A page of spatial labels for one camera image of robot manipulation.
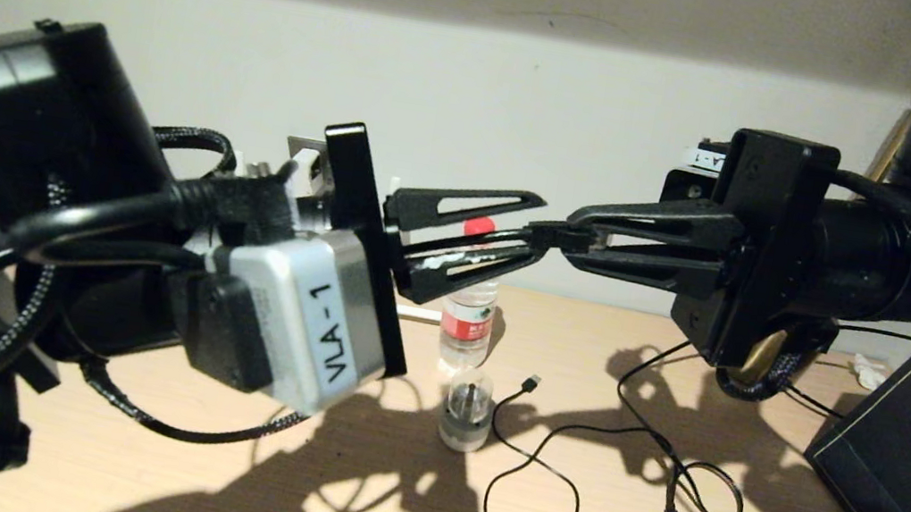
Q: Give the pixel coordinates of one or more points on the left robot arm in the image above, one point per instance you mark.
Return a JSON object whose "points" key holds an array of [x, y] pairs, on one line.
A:
{"points": [[32, 129]]}

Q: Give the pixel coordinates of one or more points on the clear water bottle red cap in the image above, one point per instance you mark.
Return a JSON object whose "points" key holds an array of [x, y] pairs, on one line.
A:
{"points": [[468, 321]]}

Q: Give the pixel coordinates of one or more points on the white wifi router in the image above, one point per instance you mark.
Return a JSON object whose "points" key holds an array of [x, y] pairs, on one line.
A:
{"points": [[420, 314]]}

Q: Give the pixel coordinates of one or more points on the small white dome humidifier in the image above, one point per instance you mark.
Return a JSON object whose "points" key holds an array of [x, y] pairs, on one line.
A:
{"points": [[467, 420]]}

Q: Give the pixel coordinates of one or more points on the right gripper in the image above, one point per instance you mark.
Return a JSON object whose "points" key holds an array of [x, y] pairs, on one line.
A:
{"points": [[768, 249]]}

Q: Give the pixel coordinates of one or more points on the white power adapter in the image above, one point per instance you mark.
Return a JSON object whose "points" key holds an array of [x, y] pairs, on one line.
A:
{"points": [[309, 175]]}

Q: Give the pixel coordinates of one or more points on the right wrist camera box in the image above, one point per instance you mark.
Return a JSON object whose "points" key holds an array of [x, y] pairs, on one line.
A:
{"points": [[705, 160]]}

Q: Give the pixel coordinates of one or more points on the white power adapter plug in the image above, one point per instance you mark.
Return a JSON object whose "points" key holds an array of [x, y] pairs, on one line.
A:
{"points": [[302, 314]]}

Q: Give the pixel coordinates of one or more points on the crumpled white tissue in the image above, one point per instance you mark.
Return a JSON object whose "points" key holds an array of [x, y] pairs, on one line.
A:
{"points": [[864, 373]]}

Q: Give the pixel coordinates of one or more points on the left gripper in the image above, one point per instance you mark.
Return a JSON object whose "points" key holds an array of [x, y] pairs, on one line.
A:
{"points": [[357, 187]]}

